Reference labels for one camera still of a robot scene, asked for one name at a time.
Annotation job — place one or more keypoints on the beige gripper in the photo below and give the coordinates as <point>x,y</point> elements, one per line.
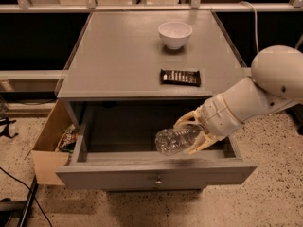
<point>216,114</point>

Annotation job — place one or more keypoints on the clear plastic water bottle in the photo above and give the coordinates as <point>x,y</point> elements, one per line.
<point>173,141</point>

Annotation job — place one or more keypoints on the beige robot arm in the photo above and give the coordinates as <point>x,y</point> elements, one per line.
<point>275,84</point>

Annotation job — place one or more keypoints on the brass drawer knob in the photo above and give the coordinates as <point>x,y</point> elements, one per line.
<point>158,182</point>

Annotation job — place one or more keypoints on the grey open top drawer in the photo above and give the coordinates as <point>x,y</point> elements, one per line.
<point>115,151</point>

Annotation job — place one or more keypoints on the dark chocolate bar wrapper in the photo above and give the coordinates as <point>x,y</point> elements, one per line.
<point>180,77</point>

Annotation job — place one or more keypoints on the grey wooden nightstand cabinet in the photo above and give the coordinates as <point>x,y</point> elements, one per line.
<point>120,57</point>

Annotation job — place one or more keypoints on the white ceramic bowl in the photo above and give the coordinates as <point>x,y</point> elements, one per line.
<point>174,35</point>

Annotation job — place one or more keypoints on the colourful snack bag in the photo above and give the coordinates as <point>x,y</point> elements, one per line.
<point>68,140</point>

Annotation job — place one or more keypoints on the brown cardboard box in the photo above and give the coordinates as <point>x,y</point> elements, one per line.
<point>45,158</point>

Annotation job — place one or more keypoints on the black floor bar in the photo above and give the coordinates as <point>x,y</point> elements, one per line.
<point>28,204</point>

